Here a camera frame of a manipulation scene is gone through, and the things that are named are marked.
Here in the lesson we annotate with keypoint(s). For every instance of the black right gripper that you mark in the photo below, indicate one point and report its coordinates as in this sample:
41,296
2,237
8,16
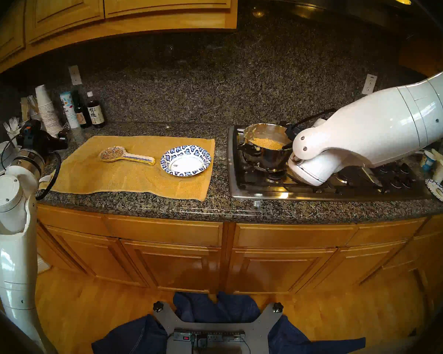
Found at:
293,132

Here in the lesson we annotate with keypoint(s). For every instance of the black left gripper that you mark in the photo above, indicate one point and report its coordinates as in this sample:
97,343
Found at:
37,139

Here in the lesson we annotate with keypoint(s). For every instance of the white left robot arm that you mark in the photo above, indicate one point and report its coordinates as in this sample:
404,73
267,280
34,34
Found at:
11,246

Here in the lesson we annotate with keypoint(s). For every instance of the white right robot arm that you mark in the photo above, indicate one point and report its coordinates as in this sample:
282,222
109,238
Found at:
373,132

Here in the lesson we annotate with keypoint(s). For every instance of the colourful ceramic spoon rest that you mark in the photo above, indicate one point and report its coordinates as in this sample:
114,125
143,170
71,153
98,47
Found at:
112,154

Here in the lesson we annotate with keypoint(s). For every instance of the blue white patterned paper bowl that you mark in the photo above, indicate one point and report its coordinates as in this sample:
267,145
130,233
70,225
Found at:
185,162

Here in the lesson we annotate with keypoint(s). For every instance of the stack of white paper cups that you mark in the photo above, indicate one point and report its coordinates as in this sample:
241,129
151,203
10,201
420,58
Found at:
50,115

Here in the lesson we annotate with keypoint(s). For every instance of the white salt canister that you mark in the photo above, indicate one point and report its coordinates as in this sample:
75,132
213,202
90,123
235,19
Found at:
70,111

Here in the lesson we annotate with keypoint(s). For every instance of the small dark glass bottle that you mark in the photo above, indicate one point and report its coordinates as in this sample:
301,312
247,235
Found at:
82,117

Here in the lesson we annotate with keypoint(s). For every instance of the stainless steel pot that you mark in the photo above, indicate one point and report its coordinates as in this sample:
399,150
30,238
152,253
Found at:
265,159

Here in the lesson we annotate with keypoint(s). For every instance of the soy sauce bottle white cap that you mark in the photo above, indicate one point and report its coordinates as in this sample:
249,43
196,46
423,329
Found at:
96,115

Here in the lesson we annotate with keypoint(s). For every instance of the wooden stirrer bundle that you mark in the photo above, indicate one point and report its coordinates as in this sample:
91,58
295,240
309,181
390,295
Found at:
28,106

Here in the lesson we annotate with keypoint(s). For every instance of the white plastic forks bundle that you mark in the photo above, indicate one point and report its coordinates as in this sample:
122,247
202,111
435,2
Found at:
13,125

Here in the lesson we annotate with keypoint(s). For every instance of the stainless gas cooktop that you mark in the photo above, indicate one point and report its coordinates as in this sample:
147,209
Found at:
258,187

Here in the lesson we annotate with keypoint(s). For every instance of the yellow cloth towel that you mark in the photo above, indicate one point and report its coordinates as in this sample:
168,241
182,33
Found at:
133,180

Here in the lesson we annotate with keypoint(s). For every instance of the wooden base cabinets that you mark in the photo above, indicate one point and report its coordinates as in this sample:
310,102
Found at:
280,253

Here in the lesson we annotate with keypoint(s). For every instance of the blue white paper cup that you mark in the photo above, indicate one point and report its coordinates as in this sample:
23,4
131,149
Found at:
428,161

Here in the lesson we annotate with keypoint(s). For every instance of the wooden upper cabinet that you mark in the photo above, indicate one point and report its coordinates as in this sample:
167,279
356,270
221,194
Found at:
424,54
133,6

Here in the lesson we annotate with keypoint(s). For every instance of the plain white paper cup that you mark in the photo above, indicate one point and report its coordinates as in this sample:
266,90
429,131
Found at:
442,169

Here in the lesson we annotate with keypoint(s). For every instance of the patterned paper plate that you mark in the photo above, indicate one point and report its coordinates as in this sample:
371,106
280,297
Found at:
439,191

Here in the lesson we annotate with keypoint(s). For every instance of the dark blue cloth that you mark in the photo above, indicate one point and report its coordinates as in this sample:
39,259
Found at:
206,305

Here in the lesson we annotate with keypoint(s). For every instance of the white wall outlet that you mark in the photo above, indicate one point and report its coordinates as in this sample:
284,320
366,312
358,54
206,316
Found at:
75,75
369,84

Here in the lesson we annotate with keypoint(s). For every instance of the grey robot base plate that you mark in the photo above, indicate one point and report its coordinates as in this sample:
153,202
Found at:
256,325

